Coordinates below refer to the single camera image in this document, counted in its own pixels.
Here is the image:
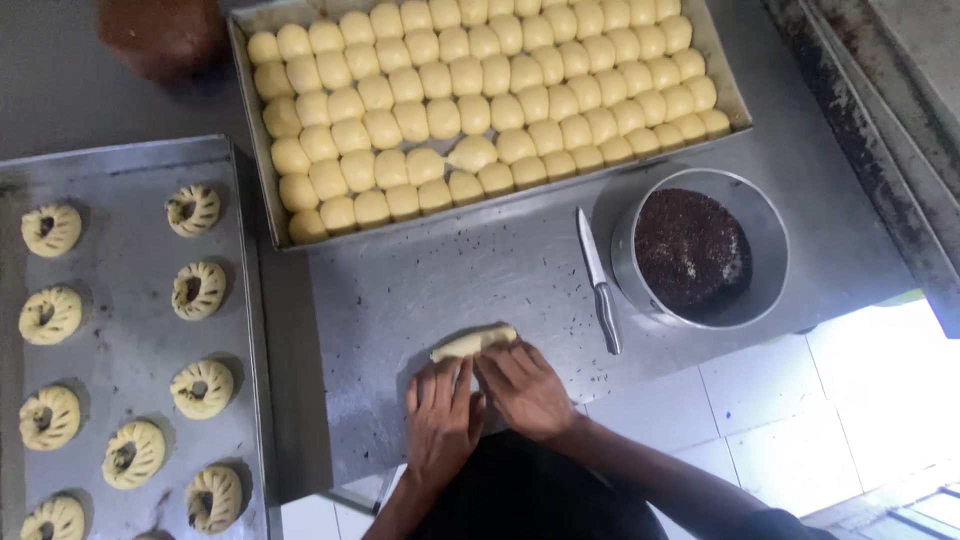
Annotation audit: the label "person's left hand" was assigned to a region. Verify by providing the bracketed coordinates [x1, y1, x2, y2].
[405, 356, 487, 490]

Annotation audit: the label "person's right hand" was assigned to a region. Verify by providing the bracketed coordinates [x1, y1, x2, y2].
[474, 340, 580, 444]

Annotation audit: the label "pale dough piece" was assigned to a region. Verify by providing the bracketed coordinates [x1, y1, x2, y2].
[429, 323, 519, 364]

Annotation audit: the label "person's black clothing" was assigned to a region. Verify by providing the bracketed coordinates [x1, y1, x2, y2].
[407, 429, 840, 540]

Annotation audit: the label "steel knife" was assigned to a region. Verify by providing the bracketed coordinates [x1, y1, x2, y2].
[575, 206, 624, 357]

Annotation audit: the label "chocolate sprinkles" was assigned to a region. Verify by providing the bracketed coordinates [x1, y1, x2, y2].
[633, 187, 754, 316]

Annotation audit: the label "round metal tin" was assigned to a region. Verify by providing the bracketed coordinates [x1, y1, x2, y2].
[610, 168, 791, 331]

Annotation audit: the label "rows of pale dough balls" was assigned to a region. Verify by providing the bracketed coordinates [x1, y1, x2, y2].
[246, 0, 732, 246]

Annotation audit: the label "flat metal baking sheet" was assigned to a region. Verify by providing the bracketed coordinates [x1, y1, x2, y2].
[0, 134, 273, 540]

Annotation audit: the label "deep metal baking tray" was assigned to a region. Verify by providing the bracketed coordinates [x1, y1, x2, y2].
[226, 0, 754, 252]

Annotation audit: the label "metal grate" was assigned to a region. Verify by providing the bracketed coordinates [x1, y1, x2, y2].
[801, 480, 960, 540]

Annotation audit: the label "worn metal rack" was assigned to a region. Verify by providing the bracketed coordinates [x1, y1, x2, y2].
[761, 0, 960, 340]

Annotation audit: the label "brown round container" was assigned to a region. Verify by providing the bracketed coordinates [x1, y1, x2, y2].
[96, 0, 228, 84]

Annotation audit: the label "group of ring-shaped filled doughs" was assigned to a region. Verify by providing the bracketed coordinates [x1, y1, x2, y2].
[16, 183, 245, 540]

